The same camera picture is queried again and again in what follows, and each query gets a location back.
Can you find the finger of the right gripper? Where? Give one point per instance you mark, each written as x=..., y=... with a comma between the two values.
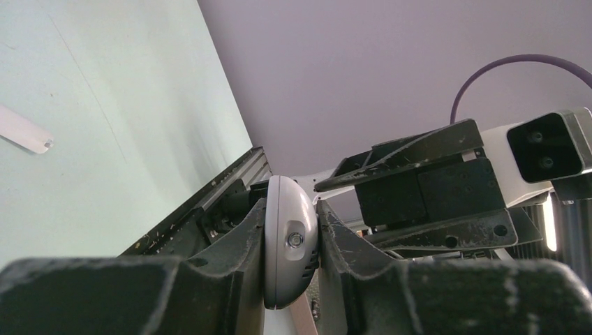
x=501, y=228
x=404, y=154

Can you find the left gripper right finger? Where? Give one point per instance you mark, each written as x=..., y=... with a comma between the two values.
x=365, y=291

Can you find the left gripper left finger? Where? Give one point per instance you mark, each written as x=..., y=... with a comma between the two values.
x=217, y=291

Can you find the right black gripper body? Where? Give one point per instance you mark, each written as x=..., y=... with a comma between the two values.
x=430, y=194

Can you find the white remote control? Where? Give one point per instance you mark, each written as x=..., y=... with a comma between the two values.
x=291, y=250

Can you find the white battery cover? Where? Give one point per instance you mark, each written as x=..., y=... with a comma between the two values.
x=25, y=133

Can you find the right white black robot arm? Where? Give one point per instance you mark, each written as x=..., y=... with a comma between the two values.
x=319, y=178

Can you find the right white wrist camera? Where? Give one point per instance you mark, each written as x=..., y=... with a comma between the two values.
x=551, y=153

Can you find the right aluminium frame rail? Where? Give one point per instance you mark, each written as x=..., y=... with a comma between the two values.
x=212, y=212

